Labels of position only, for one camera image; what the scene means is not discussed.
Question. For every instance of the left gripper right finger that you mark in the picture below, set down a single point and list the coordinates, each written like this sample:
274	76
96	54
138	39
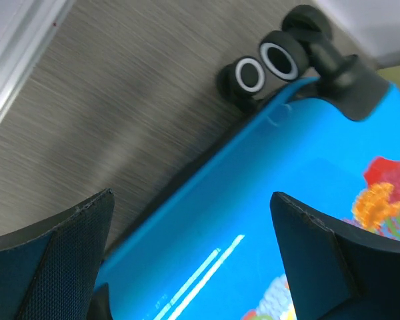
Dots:
335	270

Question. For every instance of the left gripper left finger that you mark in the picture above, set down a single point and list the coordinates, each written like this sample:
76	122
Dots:
48	269

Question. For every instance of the blue fish-print suitcase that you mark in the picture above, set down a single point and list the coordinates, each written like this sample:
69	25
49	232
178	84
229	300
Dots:
321	127

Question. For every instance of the aluminium rail frame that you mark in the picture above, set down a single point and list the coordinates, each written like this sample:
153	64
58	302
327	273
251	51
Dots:
26	29

